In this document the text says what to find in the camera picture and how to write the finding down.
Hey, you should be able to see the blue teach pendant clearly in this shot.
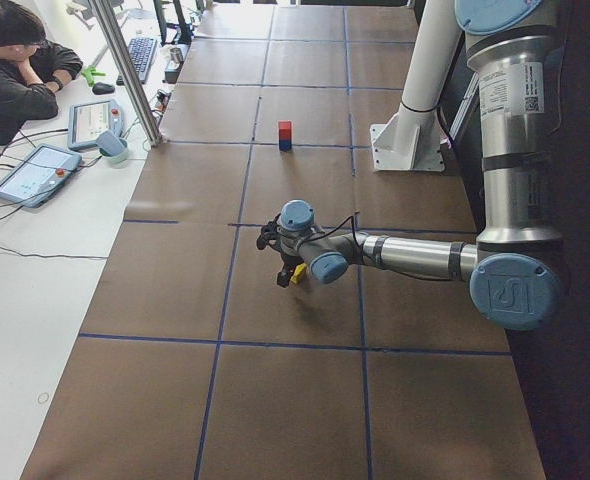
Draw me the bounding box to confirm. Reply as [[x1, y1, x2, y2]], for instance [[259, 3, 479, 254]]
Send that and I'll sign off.
[[67, 98, 124, 151], [0, 144, 82, 208]]

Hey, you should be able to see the black keyboard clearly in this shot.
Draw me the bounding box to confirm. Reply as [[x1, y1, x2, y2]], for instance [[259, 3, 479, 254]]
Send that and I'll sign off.
[[128, 36, 158, 84]]

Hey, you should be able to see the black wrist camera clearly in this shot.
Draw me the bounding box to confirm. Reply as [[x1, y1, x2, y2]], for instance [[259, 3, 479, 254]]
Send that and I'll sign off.
[[256, 216, 281, 252]]

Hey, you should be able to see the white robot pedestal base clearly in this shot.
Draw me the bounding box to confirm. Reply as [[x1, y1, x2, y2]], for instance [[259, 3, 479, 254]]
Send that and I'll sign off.
[[370, 0, 462, 172]]

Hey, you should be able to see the far blue teach pendant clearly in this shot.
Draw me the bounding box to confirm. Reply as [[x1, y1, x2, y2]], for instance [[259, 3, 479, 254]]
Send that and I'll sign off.
[[67, 98, 124, 151]]

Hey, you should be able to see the metal cup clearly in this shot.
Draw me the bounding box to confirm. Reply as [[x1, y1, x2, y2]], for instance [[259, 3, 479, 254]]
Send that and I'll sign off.
[[169, 47, 184, 64]]

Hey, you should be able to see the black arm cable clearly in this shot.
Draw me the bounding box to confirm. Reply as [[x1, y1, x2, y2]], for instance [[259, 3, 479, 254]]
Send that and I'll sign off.
[[294, 214, 476, 281]]

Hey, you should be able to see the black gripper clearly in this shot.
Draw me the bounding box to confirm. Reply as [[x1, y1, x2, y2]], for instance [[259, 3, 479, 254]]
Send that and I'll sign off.
[[276, 252, 304, 288]]

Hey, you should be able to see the white side desk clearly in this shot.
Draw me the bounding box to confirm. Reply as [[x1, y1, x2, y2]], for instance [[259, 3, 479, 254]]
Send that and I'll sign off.
[[0, 19, 196, 480]]

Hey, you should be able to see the black computer mouse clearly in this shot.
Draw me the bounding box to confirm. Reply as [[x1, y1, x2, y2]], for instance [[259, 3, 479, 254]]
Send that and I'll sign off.
[[92, 82, 115, 95]]

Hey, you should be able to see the aluminium frame post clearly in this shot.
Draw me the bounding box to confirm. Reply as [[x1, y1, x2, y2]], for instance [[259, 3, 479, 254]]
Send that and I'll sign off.
[[89, 0, 163, 147]]

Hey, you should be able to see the blue wooden block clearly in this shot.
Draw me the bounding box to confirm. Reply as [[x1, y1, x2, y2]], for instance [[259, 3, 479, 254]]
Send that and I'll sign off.
[[278, 140, 292, 152]]

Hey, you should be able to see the near blue teach pendant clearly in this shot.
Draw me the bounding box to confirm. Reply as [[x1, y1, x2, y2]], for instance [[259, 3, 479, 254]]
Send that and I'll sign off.
[[0, 144, 82, 208]]

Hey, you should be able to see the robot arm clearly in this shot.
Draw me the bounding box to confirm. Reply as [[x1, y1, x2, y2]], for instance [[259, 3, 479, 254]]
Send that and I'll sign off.
[[256, 1, 565, 331]]

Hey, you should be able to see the green hand tool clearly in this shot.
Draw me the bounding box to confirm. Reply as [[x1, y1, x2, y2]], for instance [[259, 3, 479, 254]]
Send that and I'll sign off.
[[81, 65, 105, 87]]

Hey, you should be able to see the black control cabinet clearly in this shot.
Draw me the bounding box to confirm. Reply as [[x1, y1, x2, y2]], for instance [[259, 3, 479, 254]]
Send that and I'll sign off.
[[444, 0, 590, 480]]

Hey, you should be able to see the person in black jacket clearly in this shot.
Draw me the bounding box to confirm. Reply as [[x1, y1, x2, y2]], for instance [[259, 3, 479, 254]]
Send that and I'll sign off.
[[0, 1, 83, 146]]

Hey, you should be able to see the red wooden block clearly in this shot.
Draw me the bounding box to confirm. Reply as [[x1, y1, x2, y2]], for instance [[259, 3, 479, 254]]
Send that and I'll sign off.
[[278, 120, 293, 143]]

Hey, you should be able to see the light green bowl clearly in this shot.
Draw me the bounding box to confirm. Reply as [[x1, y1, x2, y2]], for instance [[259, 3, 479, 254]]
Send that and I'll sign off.
[[96, 130, 129, 167]]

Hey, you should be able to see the yellow wooden block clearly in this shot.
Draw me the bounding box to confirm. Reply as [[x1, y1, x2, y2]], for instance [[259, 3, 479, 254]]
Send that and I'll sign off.
[[291, 263, 307, 284]]

